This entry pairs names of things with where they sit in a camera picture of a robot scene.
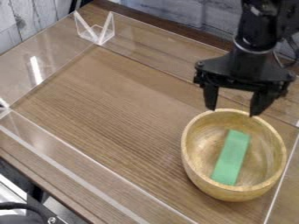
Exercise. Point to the clear acrylic tray wall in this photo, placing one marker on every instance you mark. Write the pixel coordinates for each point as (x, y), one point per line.
(96, 100)

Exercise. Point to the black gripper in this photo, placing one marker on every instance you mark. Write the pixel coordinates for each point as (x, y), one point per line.
(244, 69)

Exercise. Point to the black metal bracket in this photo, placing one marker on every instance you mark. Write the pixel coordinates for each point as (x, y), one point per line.
(41, 212)

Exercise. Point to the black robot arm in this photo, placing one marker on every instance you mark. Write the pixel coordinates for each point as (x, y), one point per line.
(268, 20)

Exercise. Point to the green rectangular block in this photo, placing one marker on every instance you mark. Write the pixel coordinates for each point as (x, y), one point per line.
(230, 157)

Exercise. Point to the wooden bowl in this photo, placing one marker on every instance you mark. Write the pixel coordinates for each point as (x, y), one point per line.
(264, 161)

